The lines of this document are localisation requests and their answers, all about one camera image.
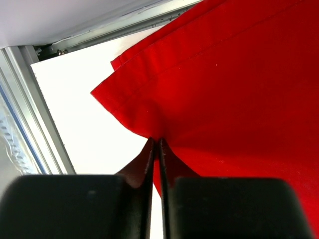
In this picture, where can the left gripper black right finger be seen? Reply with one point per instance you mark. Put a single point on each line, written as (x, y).
(196, 207)

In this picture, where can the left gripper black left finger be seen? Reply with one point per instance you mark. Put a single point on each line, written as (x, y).
(114, 206)

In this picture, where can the red trousers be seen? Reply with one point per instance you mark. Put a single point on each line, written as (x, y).
(233, 87)

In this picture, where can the slotted cable duct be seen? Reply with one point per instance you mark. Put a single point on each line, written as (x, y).
(15, 156)

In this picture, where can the aluminium mounting rail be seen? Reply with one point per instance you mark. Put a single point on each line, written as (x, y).
(20, 88)

